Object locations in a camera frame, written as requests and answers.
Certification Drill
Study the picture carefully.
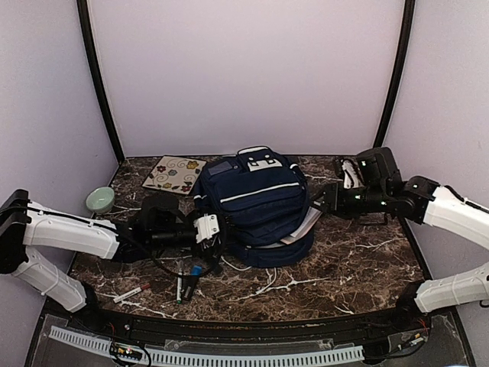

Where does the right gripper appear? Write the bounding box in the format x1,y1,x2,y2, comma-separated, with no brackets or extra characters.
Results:
308,181,389,220

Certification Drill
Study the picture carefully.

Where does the red capped white marker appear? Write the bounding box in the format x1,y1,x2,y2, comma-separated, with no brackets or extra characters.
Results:
113,283,151,304

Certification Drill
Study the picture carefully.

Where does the black frame post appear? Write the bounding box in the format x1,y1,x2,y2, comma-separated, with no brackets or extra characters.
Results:
76,0,125,164
371,0,416,148

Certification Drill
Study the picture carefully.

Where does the navy blue student backpack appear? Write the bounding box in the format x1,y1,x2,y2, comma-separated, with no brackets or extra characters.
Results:
193,146,314,268

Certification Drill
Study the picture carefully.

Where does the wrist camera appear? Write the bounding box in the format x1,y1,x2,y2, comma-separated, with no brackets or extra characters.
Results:
334,158,364,190
193,214,227,244

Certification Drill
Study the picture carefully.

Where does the left black frame post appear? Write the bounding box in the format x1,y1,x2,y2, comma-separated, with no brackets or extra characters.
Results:
76,0,125,164

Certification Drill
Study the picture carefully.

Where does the grey slotted cable duct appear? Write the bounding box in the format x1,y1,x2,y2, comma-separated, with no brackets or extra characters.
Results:
49,326,364,366

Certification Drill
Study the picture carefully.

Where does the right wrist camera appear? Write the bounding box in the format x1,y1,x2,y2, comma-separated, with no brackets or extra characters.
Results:
334,158,364,190

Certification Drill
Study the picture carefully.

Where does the green capped white marker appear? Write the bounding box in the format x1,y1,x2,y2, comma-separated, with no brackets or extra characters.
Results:
176,260,183,304

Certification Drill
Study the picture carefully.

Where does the right black frame post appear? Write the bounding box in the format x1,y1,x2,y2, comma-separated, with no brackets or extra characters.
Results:
371,0,416,148

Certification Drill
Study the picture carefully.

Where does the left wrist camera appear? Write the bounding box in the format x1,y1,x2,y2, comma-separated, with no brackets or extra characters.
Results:
193,214,227,244

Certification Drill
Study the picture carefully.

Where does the pink flowered white book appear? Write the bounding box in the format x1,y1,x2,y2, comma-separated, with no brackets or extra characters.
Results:
280,207,322,245

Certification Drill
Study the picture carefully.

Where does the white charger with cable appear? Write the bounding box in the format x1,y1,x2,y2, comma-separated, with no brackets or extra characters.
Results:
222,257,278,300

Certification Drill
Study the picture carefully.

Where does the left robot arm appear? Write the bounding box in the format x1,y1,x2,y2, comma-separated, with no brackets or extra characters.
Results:
1,189,228,333

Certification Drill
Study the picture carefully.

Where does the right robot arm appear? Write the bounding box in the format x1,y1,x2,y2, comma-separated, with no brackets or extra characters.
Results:
311,147,488,332

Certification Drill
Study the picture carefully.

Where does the pale green ceramic bowl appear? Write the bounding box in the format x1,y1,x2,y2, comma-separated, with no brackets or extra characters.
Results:
85,187,115,214

